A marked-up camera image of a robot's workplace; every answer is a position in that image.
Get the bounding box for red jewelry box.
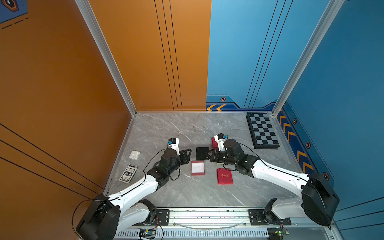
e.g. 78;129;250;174
217;168;234;185

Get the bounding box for white earbuds case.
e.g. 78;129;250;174
129;150;141;161

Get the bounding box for right green circuit board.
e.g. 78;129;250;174
267;229;290;240

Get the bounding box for green circuit board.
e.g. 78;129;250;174
138;229;157;240
267;229;290;240

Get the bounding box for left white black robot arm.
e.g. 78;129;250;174
75;148;192;240

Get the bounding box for red jewelry box lid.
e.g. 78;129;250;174
212;137;219;150

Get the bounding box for left aluminium corner post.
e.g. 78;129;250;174
75;0;137;117

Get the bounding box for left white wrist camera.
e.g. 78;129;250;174
168;138;180;156

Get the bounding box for aluminium front rail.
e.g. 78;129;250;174
85;206;337;229

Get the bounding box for black white chessboard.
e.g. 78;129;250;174
246;112;280;150

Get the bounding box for aluminium corner post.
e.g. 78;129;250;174
75;0;137;117
272;0;345;117

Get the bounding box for left green circuit board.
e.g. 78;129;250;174
138;229;157;240

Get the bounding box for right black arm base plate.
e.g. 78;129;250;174
248;209;292;226

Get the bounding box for right aluminium corner post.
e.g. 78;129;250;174
272;0;345;117

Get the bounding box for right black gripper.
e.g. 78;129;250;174
203;148;238;167

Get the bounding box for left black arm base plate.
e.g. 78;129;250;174
135;209;170;226

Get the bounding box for white vented cable duct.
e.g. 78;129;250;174
115;228;269;240

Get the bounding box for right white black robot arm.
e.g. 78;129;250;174
207;135;340;228

